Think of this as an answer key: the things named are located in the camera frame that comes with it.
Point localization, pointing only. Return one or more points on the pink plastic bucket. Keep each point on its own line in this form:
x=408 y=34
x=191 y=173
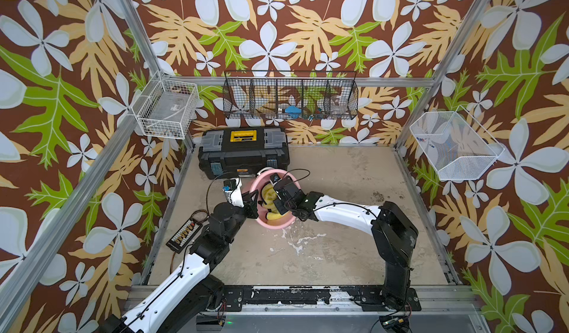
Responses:
x=262 y=178

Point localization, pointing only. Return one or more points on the black plastic toolbox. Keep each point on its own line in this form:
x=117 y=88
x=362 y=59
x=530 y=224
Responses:
x=243 y=151

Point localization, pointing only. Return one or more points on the black connector board with wires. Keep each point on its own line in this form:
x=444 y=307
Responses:
x=187 y=232

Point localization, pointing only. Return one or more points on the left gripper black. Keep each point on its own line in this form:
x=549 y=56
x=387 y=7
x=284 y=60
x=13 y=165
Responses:
x=250 y=208

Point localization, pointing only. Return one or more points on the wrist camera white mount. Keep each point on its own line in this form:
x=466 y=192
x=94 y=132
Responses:
x=280 y=180
x=232 y=191

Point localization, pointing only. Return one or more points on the blue object in black basket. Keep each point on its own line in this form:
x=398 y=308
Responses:
x=293 y=112

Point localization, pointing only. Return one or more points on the yellow microfiber cloth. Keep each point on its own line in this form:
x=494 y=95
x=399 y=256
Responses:
x=268 y=197

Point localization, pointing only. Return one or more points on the white wire basket left wall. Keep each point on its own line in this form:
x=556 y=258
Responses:
x=165 y=107

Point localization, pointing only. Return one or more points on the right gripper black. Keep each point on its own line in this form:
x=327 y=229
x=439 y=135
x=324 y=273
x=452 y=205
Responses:
x=277 y=203

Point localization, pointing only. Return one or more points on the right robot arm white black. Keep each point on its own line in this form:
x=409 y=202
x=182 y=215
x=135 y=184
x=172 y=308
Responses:
x=394 y=234

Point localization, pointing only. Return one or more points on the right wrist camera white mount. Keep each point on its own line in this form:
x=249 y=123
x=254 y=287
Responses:
x=280 y=180

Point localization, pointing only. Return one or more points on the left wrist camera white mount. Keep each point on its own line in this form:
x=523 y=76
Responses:
x=232 y=191

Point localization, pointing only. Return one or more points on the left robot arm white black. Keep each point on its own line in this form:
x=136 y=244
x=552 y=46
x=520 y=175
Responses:
x=190 y=289

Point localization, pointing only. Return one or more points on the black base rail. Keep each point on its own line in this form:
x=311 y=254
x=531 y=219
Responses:
x=367 y=297

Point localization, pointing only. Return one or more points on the black wire basket back wall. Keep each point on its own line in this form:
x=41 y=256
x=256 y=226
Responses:
x=267 y=93

